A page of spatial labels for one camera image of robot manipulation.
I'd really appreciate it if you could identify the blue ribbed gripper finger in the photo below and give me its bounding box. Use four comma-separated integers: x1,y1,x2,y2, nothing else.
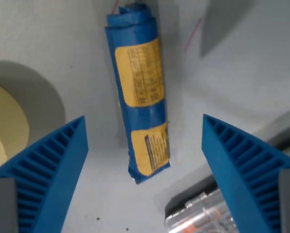
0,116,89,233
201,114,290,233

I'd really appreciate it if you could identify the blue bag with yellow labels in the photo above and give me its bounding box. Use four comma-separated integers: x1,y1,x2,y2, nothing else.
104,2,171,185

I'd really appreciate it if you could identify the clear screwdriver bit set case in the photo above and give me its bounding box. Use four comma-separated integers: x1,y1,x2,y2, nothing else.
164,188,238,233

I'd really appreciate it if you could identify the cream masking tape roll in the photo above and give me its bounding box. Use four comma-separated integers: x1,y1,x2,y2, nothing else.
0,80,30,172

